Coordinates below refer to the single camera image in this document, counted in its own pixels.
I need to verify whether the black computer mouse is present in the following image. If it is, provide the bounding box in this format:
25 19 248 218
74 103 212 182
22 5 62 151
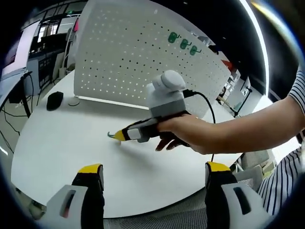
46 91 65 111

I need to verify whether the long ceiling light strip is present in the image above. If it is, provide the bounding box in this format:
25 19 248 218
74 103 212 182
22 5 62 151
240 0 272 96

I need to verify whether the person's right hand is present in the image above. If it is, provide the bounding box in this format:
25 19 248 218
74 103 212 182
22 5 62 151
155 114 211 155

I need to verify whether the large display screen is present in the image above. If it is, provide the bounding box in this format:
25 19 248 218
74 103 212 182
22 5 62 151
0 20 41 77

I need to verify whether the black desk frame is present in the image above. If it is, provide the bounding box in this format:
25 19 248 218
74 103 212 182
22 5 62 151
0 71 34 118

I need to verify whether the white perforated mounting plate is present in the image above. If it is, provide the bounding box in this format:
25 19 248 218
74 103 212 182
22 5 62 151
67 0 231 120

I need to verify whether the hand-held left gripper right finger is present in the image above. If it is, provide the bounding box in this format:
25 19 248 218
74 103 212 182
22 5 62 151
204 161 276 229

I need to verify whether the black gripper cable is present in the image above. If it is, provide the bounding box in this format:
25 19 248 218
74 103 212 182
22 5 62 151
183 89 217 163

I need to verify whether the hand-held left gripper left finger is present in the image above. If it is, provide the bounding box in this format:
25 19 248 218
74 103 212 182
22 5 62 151
44 163 106 229

